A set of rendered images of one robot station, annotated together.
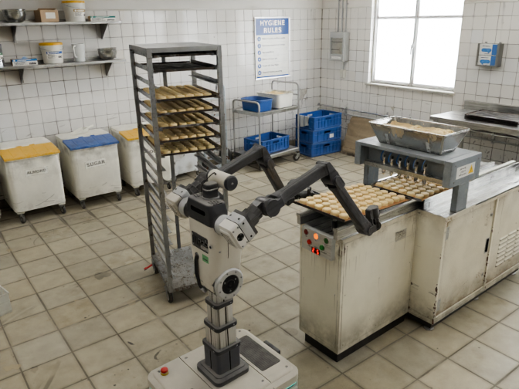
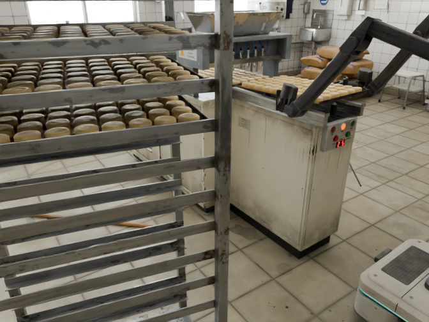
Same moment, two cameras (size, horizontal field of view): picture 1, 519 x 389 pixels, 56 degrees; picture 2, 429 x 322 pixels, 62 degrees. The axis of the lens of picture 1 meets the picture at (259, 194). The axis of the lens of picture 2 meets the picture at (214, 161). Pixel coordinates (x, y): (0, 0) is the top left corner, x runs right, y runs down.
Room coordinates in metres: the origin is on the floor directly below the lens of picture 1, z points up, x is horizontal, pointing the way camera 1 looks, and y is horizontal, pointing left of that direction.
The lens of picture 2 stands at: (3.07, 1.41, 1.40)
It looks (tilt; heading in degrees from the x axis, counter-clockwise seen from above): 25 degrees down; 272
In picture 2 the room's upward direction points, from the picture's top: straight up
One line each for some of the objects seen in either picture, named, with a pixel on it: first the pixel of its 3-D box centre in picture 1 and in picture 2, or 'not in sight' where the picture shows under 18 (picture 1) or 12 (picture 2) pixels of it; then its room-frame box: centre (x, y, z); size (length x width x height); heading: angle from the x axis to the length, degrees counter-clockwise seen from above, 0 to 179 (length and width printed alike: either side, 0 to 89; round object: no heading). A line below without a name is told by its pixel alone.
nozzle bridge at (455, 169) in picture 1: (412, 171); (233, 62); (3.04, -1.01, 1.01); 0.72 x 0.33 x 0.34; 38
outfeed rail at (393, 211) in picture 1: (440, 192); (239, 77); (3.00, -1.19, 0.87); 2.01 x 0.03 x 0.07; 128
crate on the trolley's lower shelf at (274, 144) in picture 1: (266, 143); not in sight; (6.82, -0.12, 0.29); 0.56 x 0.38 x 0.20; 135
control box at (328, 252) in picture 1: (317, 241); (339, 133); (2.50, -0.33, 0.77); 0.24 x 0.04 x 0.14; 38
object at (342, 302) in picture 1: (357, 272); (282, 165); (2.73, -0.61, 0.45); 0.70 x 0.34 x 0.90; 128
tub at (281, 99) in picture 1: (275, 99); not in sight; (6.95, -0.25, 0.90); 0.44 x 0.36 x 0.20; 45
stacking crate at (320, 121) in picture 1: (318, 120); not in sight; (7.33, -0.93, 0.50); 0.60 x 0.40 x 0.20; 129
